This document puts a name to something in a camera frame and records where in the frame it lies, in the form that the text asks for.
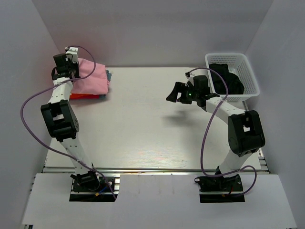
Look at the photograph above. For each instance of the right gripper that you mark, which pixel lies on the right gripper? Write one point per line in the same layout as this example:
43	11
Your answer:
180	87

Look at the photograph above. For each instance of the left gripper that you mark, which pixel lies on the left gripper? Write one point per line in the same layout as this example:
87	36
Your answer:
77	75

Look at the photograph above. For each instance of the pink t-shirt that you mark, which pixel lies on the pink t-shirt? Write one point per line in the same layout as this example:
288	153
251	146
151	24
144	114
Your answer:
97	83

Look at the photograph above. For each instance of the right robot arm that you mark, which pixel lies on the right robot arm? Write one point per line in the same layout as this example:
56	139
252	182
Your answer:
245	132

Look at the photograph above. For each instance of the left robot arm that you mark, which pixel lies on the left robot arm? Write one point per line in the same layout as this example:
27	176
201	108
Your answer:
59	117

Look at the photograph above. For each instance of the orange folded t-shirt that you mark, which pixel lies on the orange folded t-shirt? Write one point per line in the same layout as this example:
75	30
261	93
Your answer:
83	96

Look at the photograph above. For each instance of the grey-blue folded t-shirt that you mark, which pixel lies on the grey-blue folded t-shirt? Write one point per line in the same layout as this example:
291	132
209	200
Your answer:
109	76

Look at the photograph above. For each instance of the black clothes in basket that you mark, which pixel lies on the black clothes in basket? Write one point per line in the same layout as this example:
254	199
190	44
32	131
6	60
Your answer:
231	80

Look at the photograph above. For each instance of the white plastic basket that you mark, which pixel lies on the white plastic basket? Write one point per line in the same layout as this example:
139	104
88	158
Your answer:
239	65

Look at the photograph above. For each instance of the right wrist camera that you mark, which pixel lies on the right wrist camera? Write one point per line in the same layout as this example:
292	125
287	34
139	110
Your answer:
189	77

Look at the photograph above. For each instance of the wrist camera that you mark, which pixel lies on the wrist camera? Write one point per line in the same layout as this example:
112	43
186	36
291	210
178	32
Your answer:
189	77
72	53

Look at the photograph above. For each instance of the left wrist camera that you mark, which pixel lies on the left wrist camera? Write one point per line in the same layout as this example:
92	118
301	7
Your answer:
72	53

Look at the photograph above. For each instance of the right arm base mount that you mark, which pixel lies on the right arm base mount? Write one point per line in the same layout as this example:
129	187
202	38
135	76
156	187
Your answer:
220	189

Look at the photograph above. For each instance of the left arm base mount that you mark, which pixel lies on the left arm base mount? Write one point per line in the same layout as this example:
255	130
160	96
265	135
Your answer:
92	187

